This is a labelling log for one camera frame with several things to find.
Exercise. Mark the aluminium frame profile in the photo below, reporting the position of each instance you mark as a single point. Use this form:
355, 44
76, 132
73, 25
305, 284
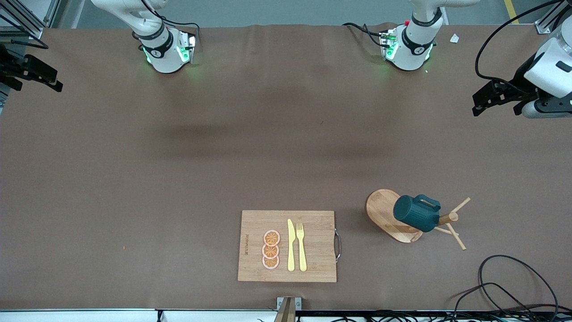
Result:
554, 20
27, 18

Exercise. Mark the teal mug yellow inside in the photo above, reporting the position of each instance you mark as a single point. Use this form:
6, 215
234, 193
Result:
415, 214

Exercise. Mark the yellow plastic knife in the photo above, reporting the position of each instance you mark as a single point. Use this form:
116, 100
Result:
291, 246

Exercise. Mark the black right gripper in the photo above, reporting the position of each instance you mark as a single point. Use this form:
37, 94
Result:
13, 68

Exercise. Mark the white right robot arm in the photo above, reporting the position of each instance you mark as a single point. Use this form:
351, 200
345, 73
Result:
161, 44

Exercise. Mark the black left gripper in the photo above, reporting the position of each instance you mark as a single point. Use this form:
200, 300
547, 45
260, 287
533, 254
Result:
518, 85

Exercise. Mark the wooden mug rack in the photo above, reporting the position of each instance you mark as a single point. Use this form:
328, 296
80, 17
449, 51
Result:
382, 212

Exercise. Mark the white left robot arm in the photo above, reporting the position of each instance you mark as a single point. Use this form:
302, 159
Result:
415, 44

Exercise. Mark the yellow plastic fork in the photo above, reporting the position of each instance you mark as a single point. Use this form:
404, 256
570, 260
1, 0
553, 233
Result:
301, 250

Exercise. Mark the orange slice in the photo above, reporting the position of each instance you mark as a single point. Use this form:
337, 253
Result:
271, 238

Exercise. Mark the wooden cutting board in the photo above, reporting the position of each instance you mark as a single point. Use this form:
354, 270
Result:
313, 268

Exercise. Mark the small white paper scrap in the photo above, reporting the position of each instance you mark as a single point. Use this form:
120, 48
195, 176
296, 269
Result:
454, 39

